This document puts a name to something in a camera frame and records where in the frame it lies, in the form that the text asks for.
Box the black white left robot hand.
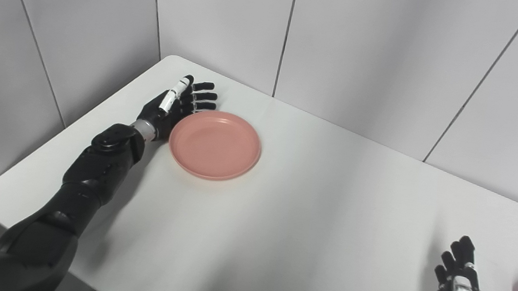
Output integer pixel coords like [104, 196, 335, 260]
[135, 71, 220, 147]

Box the pink round plate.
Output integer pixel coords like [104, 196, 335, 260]
[166, 106, 265, 185]

